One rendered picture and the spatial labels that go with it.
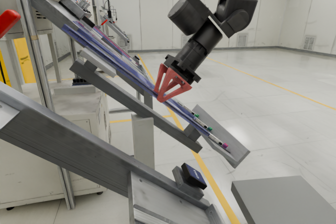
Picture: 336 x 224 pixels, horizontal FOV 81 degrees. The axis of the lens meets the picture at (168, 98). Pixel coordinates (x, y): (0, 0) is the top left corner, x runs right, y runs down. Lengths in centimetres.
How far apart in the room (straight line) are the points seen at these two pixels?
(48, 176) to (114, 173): 108
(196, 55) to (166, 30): 744
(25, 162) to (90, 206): 46
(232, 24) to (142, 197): 35
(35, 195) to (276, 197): 129
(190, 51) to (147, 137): 30
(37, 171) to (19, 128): 108
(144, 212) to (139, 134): 33
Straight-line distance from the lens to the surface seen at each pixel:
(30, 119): 32
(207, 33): 46
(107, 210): 144
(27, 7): 107
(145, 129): 60
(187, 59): 44
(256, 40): 954
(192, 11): 43
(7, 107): 32
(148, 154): 65
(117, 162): 34
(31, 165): 139
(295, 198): 74
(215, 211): 45
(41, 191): 150
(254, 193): 70
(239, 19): 44
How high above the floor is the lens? 108
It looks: 21 degrees down
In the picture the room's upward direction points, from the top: straight up
